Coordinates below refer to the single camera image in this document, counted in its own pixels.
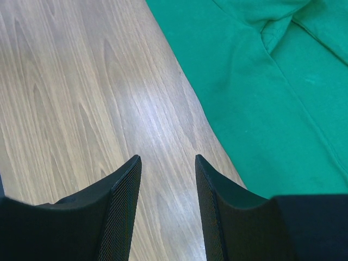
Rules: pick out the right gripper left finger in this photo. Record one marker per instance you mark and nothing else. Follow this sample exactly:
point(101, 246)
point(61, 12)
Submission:
point(95, 223)

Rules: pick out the green t shirt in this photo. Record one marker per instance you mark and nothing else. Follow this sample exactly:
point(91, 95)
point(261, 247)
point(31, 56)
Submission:
point(271, 77)

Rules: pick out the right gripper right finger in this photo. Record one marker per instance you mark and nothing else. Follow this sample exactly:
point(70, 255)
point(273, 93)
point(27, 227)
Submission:
point(240, 225)

